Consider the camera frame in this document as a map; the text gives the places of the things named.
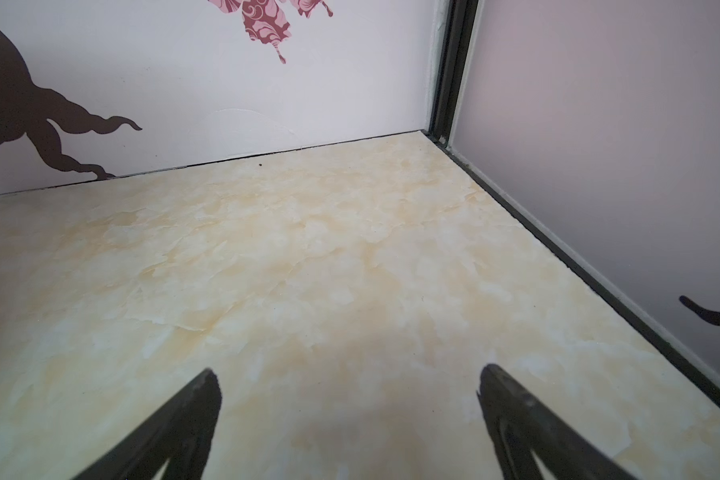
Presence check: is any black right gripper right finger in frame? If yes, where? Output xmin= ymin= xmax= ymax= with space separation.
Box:
xmin=477 ymin=364 xmax=633 ymax=479

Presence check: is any black right corner frame post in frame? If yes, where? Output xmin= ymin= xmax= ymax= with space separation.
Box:
xmin=427 ymin=0 xmax=480 ymax=145

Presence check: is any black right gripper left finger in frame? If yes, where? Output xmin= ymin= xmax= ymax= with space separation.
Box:
xmin=76 ymin=368 xmax=222 ymax=479

